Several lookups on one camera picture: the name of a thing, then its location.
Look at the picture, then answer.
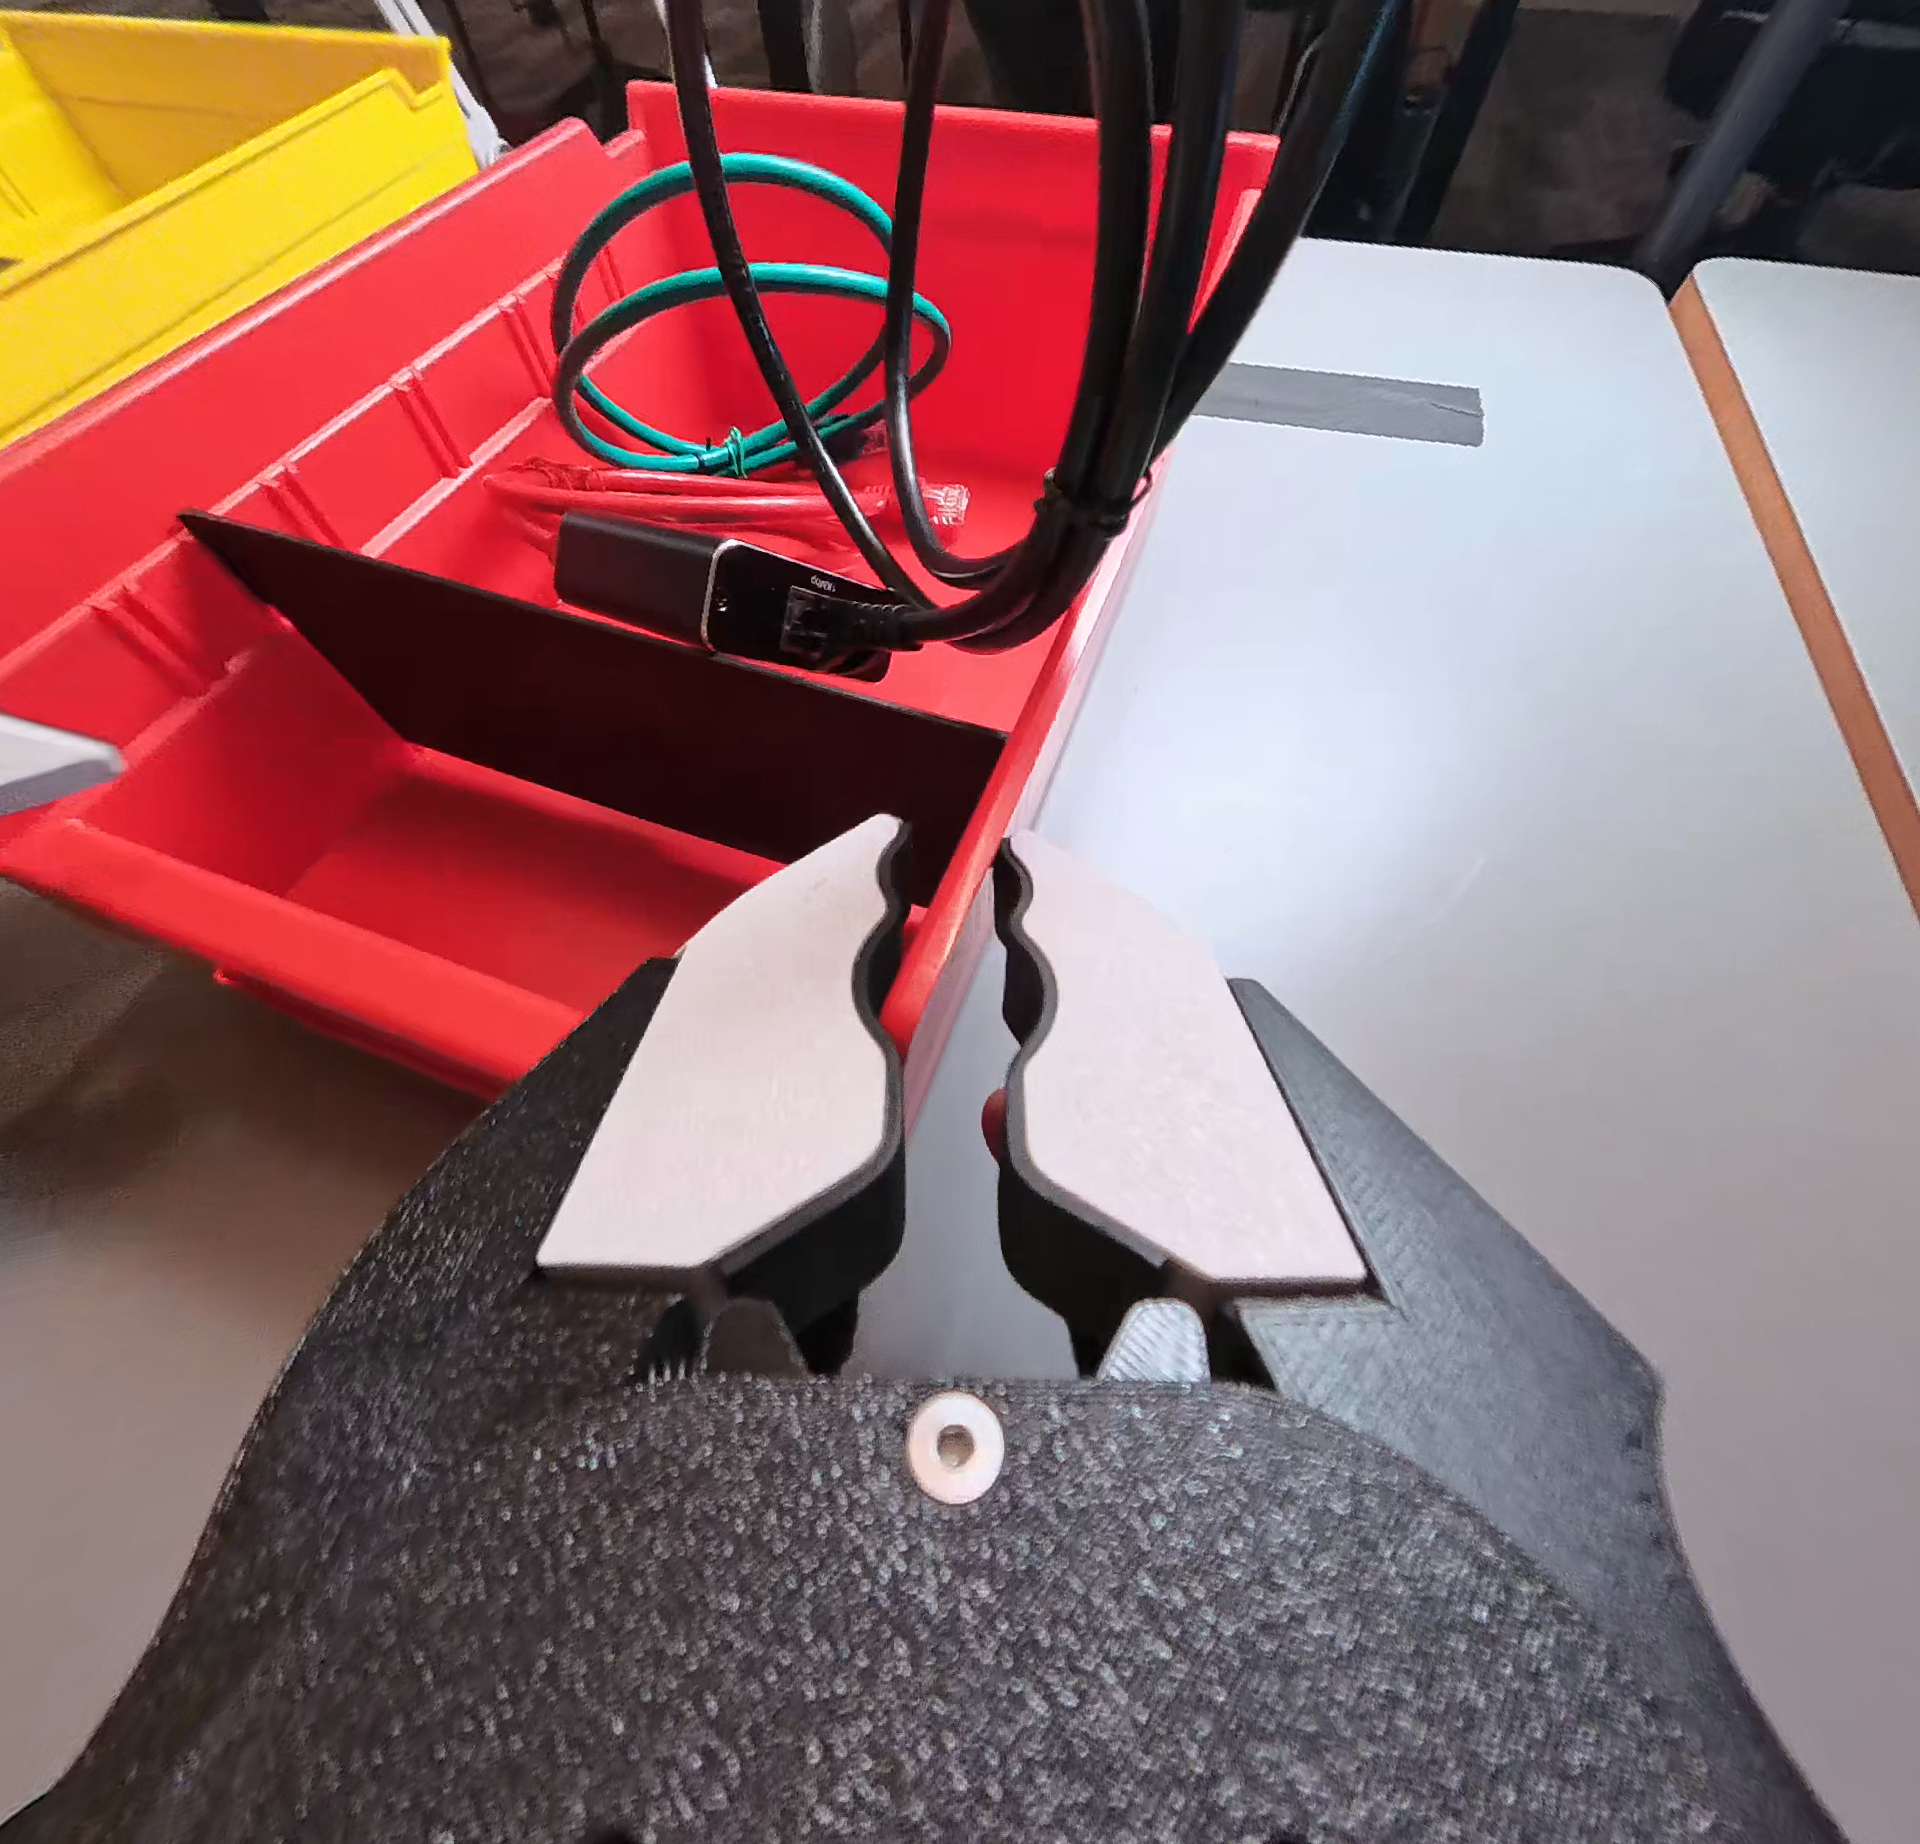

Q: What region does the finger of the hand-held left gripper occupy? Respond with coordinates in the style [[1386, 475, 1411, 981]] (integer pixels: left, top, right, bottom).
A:
[[0, 712, 125, 817]]

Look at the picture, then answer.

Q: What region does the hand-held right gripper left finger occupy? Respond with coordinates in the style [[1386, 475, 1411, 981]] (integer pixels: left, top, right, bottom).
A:
[[535, 813, 919, 1328]]

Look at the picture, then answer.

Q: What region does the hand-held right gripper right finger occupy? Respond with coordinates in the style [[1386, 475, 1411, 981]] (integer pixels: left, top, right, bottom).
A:
[[989, 832, 1372, 1300]]

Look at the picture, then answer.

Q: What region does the red plastic bin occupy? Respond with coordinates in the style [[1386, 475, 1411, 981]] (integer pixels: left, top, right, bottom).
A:
[[0, 81, 1281, 1103]]

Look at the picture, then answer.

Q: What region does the red ethernet cable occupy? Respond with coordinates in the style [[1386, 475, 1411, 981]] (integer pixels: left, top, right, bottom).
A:
[[484, 461, 979, 544]]

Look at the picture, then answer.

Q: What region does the yellow plastic bin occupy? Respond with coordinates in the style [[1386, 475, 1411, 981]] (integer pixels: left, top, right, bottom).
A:
[[0, 10, 479, 445]]

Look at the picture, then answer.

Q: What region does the green ethernet cable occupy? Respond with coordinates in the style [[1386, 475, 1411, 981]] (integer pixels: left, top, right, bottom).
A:
[[550, 153, 956, 480]]

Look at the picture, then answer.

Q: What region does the black ethernet cable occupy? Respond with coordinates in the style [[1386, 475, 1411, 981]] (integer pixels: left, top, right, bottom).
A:
[[658, 0, 1436, 684]]

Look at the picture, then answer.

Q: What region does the black bin divider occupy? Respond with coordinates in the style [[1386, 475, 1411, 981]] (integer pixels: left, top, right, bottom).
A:
[[180, 511, 1011, 904]]

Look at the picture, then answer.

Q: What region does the grey tape strip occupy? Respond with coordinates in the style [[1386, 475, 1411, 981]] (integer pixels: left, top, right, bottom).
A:
[[1196, 361, 1487, 450]]

